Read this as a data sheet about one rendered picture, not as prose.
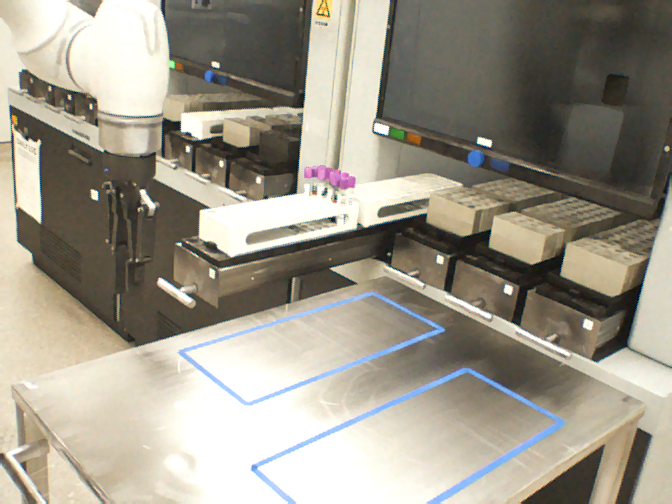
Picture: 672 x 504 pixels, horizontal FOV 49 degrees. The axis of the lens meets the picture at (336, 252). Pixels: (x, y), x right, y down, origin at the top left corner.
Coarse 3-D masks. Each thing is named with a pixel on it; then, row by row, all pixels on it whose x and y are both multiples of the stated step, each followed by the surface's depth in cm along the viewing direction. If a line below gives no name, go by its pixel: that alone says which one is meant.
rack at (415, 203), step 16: (416, 176) 164; (432, 176) 165; (368, 192) 149; (384, 192) 149; (400, 192) 150; (416, 192) 153; (432, 192) 154; (368, 208) 142; (384, 208) 158; (400, 208) 159; (416, 208) 159; (368, 224) 144
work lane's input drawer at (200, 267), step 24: (192, 240) 127; (312, 240) 133; (336, 240) 138; (360, 240) 141; (384, 240) 146; (192, 264) 125; (216, 264) 121; (240, 264) 123; (264, 264) 126; (288, 264) 130; (312, 264) 134; (336, 264) 138; (168, 288) 124; (192, 288) 125; (216, 288) 121; (240, 288) 124
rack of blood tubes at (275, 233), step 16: (224, 208) 130; (240, 208) 132; (256, 208) 132; (272, 208) 133; (288, 208) 133; (304, 208) 136; (320, 208) 136; (336, 208) 136; (352, 208) 139; (208, 224) 126; (224, 224) 122; (240, 224) 123; (256, 224) 124; (272, 224) 126; (288, 224) 129; (304, 224) 137; (320, 224) 140; (336, 224) 139; (352, 224) 140; (208, 240) 126; (224, 240) 123; (240, 240) 123; (256, 240) 133; (272, 240) 128; (288, 240) 130; (304, 240) 133
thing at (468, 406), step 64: (256, 320) 101; (320, 320) 103; (384, 320) 105; (448, 320) 107; (64, 384) 82; (128, 384) 83; (192, 384) 85; (256, 384) 86; (320, 384) 87; (384, 384) 89; (448, 384) 90; (512, 384) 92; (576, 384) 94; (64, 448) 72; (128, 448) 73; (192, 448) 74; (256, 448) 75; (320, 448) 76; (384, 448) 77; (448, 448) 78; (512, 448) 79; (576, 448) 81
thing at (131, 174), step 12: (108, 156) 106; (120, 156) 106; (144, 156) 107; (108, 168) 107; (120, 168) 106; (132, 168) 106; (144, 168) 107; (120, 180) 107; (132, 180) 107; (144, 180) 108; (120, 192) 111; (132, 192) 108; (120, 204) 112; (132, 204) 109
